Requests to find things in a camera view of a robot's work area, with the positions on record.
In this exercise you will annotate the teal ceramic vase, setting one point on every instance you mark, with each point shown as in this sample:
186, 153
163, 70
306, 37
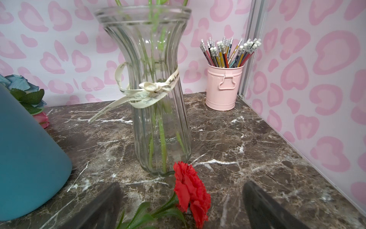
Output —
33, 167

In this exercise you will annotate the aluminium frame post right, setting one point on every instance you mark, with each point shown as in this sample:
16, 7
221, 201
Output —
258, 12

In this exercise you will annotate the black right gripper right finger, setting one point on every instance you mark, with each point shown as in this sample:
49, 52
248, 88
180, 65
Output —
264, 212

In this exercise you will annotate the small magenta flower stem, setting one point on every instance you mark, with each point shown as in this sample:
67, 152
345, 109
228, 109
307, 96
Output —
42, 119

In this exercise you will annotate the pink pencil cup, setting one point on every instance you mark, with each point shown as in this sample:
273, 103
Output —
225, 68

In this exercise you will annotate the blue artificial rose bunch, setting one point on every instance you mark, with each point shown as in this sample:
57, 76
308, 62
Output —
29, 95

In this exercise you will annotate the clear glass vase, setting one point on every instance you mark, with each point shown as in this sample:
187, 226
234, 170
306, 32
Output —
154, 86

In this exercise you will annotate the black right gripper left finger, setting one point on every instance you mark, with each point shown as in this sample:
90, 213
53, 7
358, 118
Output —
101, 213

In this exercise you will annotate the red carnation flower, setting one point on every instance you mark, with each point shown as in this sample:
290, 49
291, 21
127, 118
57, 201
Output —
190, 194

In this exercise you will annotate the cream ribbon bow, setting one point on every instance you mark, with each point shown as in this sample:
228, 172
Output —
146, 95

